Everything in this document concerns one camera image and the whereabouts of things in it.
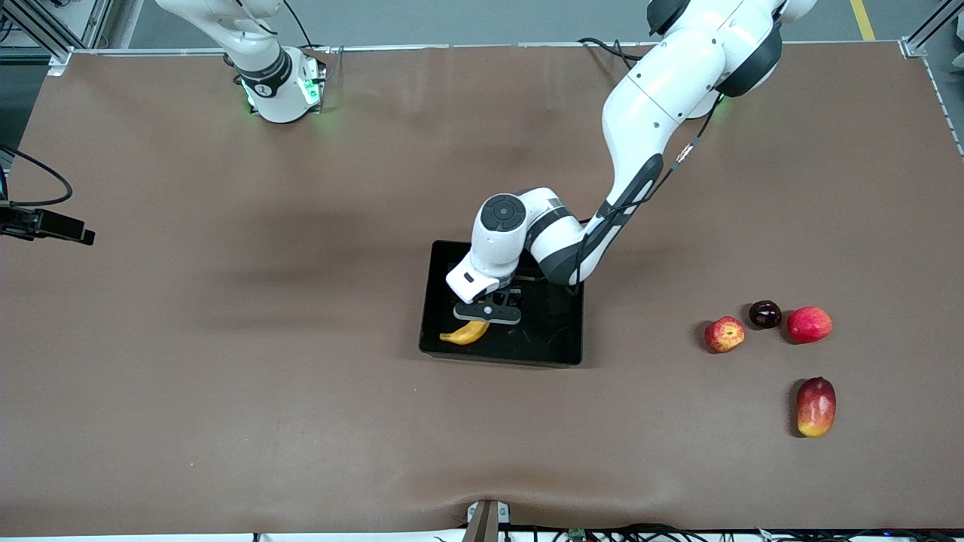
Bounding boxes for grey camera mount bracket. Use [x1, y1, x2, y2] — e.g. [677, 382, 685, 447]
[465, 500, 511, 542]

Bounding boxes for brown table mat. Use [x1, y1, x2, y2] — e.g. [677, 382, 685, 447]
[0, 41, 964, 537]

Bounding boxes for black left base cables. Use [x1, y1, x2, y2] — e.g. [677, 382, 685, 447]
[577, 36, 641, 76]

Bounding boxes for black right base cable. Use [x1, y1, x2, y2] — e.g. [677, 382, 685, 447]
[282, 0, 336, 76]

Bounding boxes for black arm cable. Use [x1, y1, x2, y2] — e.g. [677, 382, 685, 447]
[0, 145, 74, 209]
[572, 98, 724, 296]

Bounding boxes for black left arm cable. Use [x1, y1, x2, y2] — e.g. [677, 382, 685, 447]
[572, 98, 724, 296]

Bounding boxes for yellow banana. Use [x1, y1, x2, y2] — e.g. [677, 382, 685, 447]
[440, 320, 491, 346]

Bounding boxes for red yellow apple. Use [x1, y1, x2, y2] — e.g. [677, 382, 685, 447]
[704, 316, 746, 354]

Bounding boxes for black rectangular plastic box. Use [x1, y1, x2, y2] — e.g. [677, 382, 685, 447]
[419, 240, 585, 368]

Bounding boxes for red yellow mango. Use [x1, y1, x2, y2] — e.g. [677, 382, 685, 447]
[797, 376, 837, 438]

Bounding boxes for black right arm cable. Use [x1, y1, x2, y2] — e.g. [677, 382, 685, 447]
[0, 145, 74, 209]

